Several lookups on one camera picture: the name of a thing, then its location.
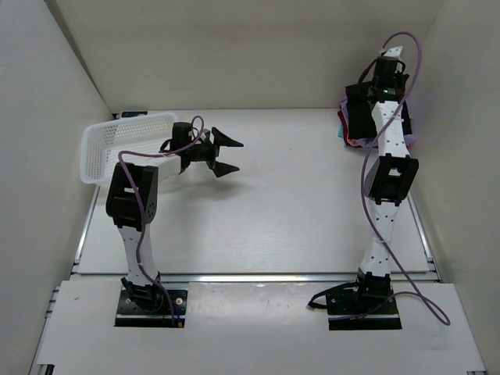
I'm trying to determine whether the red folded t shirt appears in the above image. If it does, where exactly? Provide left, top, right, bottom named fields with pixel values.
left=337, top=110, right=348, bottom=134

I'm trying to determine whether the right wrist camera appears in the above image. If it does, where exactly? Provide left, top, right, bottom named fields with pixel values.
left=380, top=46, right=403, bottom=59

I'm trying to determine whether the small dark label plate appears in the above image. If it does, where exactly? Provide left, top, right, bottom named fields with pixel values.
left=120, top=111, right=148, bottom=118

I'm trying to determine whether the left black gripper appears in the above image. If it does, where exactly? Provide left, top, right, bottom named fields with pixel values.
left=187, top=127, right=242, bottom=177

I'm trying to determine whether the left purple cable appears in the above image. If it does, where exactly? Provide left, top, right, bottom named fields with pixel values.
left=116, top=115, right=206, bottom=327

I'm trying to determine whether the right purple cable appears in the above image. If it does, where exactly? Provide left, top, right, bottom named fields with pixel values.
left=361, top=31, right=452, bottom=327

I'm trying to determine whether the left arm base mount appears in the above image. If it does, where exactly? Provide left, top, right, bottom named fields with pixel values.
left=114, top=287, right=188, bottom=329

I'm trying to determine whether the black t shirt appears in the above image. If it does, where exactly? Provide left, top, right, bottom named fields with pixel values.
left=343, top=82, right=413, bottom=141

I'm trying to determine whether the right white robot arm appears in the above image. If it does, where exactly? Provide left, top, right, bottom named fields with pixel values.
left=350, top=52, right=419, bottom=313

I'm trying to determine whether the white plastic basket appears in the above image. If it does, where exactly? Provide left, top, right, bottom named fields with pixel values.
left=80, top=112, right=179, bottom=186

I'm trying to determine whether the purple folded t shirt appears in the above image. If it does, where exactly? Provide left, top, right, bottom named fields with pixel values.
left=338, top=99, right=417, bottom=149

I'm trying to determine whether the purple cable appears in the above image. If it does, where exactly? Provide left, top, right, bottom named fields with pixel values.
left=116, top=115, right=206, bottom=327
left=361, top=31, right=452, bottom=327

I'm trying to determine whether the teal folded t shirt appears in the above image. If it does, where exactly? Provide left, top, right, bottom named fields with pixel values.
left=337, top=123, right=348, bottom=144

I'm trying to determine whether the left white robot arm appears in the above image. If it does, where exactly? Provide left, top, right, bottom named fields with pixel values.
left=105, top=122, right=244, bottom=312

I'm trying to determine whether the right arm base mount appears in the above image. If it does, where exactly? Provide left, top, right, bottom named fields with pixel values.
left=307, top=273, right=402, bottom=331

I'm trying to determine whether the aluminium rail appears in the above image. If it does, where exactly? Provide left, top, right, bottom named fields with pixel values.
left=70, top=271, right=440, bottom=284

